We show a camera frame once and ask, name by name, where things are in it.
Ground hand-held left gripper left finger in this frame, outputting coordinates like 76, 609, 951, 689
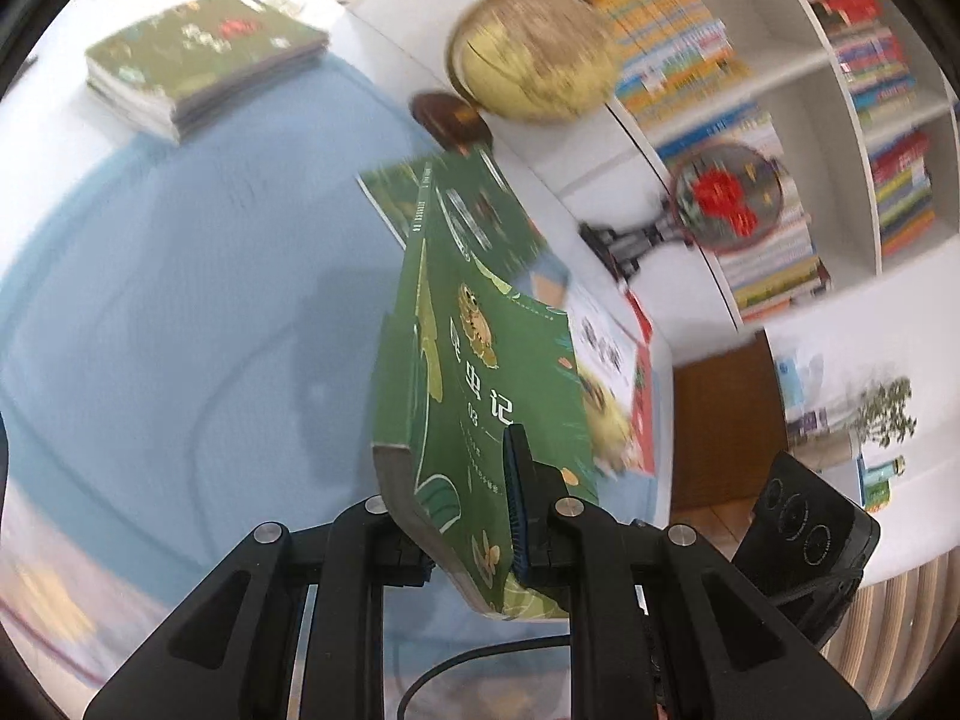
82, 495, 436, 720

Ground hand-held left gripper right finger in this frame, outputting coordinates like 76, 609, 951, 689
502, 424, 875, 720

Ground green book yellow insect picture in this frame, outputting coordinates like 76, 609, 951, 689
373, 236, 601, 622

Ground stack of books olive cover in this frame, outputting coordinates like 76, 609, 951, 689
84, 0, 331, 145

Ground rows of shelved books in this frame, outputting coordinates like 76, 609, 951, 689
480, 0, 938, 323

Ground colourful small box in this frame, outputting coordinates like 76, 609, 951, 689
861, 457, 908, 512

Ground brown wooden cabinet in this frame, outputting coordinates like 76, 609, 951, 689
670, 330, 790, 541

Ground small potted plant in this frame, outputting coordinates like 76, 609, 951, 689
844, 376, 920, 466

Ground blue white packet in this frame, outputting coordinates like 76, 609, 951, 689
775, 352, 826, 410

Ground wooden slatted furniture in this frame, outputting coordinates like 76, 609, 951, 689
832, 547, 960, 720

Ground thin red book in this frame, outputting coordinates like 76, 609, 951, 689
626, 292, 659, 475

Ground white yellow picture book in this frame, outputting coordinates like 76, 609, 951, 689
562, 289, 653, 477

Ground green illustrated book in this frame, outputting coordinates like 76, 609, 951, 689
357, 152, 575, 308

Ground round red flower fan ornament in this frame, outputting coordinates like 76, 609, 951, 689
579, 144, 785, 278

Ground light blue textured mat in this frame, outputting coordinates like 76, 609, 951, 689
0, 52, 676, 720

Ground white bookshelf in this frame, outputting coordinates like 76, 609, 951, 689
352, 0, 960, 331

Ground antique yellow globe on stand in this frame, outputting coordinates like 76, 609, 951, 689
411, 0, 623, 151

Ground black cable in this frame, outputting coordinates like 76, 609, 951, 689
396, 634, 575, 720

